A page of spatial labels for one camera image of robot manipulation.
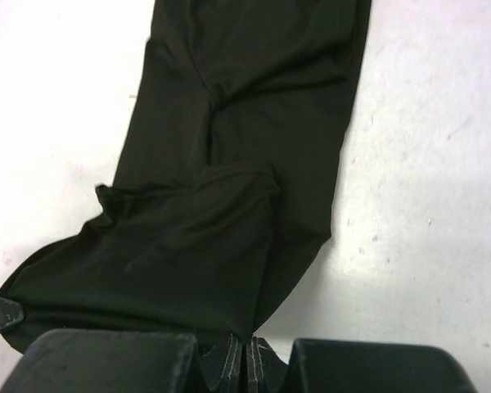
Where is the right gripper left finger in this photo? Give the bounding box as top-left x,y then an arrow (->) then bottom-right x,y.
1,329 -> 242,392

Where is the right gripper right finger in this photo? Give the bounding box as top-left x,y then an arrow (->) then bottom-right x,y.
245,337 -> 475,393

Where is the black printed t shirt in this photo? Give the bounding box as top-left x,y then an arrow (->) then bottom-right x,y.
0,1 -> 371,352

